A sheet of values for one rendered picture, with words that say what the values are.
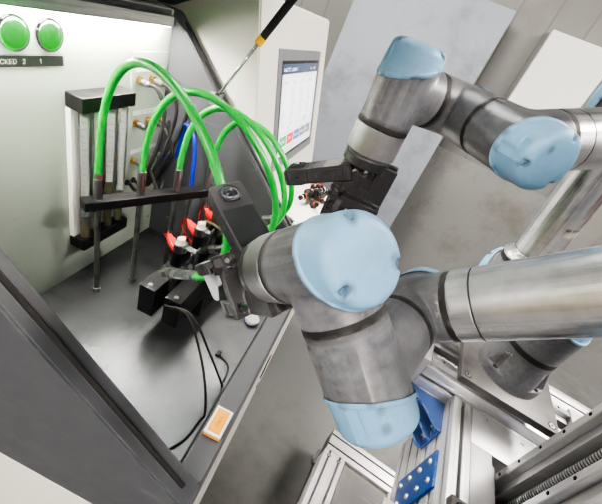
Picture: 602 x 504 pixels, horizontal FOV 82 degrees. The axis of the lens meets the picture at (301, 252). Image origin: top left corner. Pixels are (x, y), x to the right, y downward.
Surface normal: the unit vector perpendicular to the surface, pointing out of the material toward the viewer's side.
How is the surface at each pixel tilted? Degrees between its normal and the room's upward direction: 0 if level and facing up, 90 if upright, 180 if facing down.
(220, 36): 90
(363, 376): 63
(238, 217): 21
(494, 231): 90
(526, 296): 74
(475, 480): 0
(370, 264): 45
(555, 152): 90
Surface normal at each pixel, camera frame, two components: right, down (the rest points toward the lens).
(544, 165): 0.25, 0.62
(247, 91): -0.29, 0.47
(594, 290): -0.68, -0.14
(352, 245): 0.51, -0.09
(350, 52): -0.38, 0.28
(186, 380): 0.33, -0.77
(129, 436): 0.85, -0.27
